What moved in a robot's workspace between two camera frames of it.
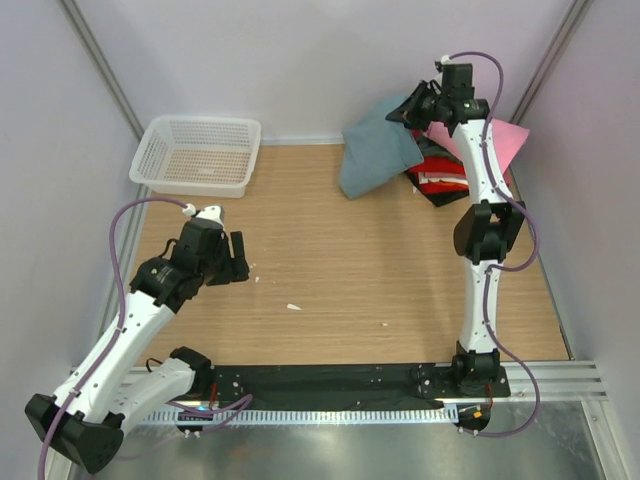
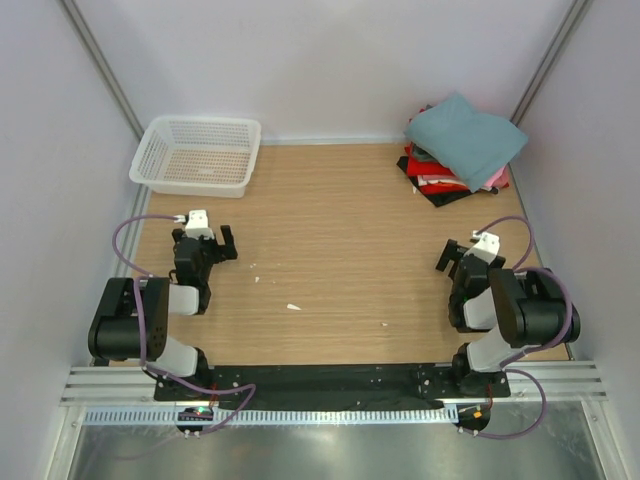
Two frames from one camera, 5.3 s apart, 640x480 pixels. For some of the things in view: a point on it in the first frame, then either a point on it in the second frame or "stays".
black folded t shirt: [437, 199] stays
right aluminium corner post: [577, 9] stays
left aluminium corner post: [80, 23] stays
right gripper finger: [411, 110] to [452, 251]
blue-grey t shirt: [378, 152] to [471, 145]
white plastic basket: [204, 156] stays
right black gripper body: [425, 119] to [497, 263]
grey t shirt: [430, 148] to [421, 154]
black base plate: [320, 386] stays
